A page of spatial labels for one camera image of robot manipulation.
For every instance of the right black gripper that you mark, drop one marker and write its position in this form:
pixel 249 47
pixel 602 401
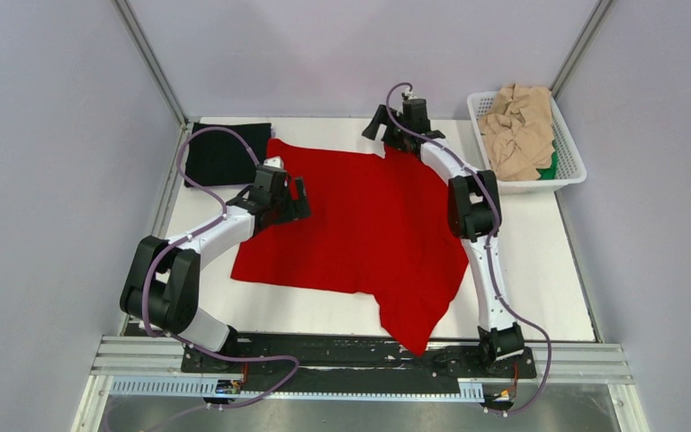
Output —
pixel 383 118

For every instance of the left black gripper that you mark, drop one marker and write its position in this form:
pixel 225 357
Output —
pixel 297 208

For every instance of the red t shirt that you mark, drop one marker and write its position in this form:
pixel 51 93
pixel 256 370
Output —
pixel 377 225

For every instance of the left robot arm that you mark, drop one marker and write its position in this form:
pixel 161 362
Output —
pixel 162 287

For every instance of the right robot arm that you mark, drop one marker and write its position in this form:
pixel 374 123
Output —
pixel 474 217

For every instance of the folded black t shirt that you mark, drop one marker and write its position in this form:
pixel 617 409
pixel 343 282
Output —
pixel 217 158

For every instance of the beige t shirt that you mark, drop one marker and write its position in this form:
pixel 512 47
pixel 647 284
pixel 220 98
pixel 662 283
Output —
pixel 517 132

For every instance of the green t shirt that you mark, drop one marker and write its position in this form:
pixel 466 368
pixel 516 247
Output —
pixel 550 172

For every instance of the white plastic basket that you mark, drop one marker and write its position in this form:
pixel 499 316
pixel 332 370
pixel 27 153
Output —
pixel 570 168

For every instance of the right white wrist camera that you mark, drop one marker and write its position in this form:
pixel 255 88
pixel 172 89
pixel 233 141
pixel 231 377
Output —
pixel 408 95

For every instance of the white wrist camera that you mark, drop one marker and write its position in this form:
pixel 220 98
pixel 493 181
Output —
pixel 275 163
pixel 408 95

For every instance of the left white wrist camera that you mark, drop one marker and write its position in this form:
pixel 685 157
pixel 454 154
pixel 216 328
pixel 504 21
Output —
pixel 275 163

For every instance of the right frame post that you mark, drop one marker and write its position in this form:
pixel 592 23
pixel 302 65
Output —
pixel 579 46

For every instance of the frame post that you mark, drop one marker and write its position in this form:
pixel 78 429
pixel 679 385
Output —
pixel 134 28
pixel 579 46

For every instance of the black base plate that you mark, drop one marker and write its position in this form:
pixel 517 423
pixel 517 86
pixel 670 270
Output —
pixel 341 364

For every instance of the aluminium frame rail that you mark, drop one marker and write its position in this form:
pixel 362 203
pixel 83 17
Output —
pixel 136 383

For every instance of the left frame post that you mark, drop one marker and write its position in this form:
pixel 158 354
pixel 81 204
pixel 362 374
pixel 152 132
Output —
pixel 134 28

